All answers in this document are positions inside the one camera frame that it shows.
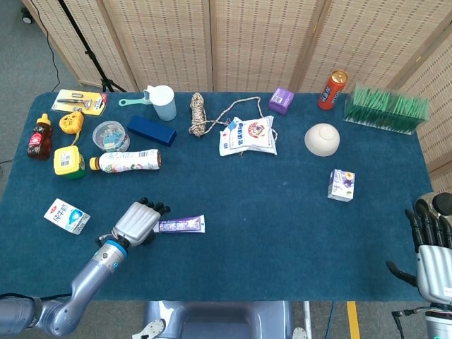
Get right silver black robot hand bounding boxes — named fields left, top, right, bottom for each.
left=385, top=192, right=452, bottom=307

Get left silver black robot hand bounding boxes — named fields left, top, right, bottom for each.
left=111, top=196, right=172, bottom=247

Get purple white toothpaste tube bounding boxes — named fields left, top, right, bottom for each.
left=153, top=214, right=206, bottom=234

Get white drink bottle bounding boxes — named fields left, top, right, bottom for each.
left=88, top=148, right=162, bottom=174

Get blue white milk carton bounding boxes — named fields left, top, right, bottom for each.
left=43, top=198, right=91, bottom=236

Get clear round plastic jar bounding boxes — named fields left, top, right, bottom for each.
left=92, top=120, right=131, bottom=153

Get green jar with yellow lid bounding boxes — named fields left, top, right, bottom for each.
left=53, top=145, right=87, bottom=180

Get navy blue long box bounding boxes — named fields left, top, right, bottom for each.
left=126, top=115, right=177, bottom=146

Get blue table cloth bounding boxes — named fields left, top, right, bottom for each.
left=0, top=90, right=436, bottom=303

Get yellow tape measure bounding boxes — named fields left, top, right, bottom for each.
left=59, top=111, right=85, bottom=146

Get mint green brush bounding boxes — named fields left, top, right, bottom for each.
left=118, top=95, right=146, bottom=107

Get light blue plastic mug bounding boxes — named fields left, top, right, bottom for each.
left=143, top=84, right=177, bottom=121

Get purple white drink carton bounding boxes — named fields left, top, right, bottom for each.
left=326, top=168, right=356, bottom=203

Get grey-blue robot torso base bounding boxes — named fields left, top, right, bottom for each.
left=132, top=300, right=308, bottom=339

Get honey squeeze bottle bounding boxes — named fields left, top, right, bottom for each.
left=27, top=113, right=54, bottom=161

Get razor on yellow blister card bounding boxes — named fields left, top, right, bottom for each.
left=51, top=88, right=109, bottom=117

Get white printed snack bag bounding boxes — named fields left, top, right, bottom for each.
left=218, top=115, right=278, bottom=157

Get clear box of green packets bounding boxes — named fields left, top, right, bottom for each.
left=343, top=83, right=431, bottom=136

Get beige upturned bowl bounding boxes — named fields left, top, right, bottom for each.
left=304, top=122, right=342, bottom=157

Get black tripod stand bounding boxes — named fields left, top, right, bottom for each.
left=58, top=0, right=128, bottom=93

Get purple cube box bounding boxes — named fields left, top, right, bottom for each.
left=268, top=86, right=295, bottom=115

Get orange drink can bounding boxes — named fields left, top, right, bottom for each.
left=317, top=69, right=349, bottom=112

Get woven bamboo folding screen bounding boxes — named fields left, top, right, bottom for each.
left=21, top=0, right=452, bottom=194

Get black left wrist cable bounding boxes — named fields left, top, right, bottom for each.
left=0, top=231, right=119, bottom=300

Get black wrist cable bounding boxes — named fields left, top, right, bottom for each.
left=0, top=231, right=119, bottom=300
left=391, top=306, right=430, bottom=339

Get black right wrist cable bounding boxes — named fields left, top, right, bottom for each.
left=391, top=306, right=430, bottom=339

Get beige braided rope bundle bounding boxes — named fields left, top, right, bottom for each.
left=189, top=92, right=264, bottom=138

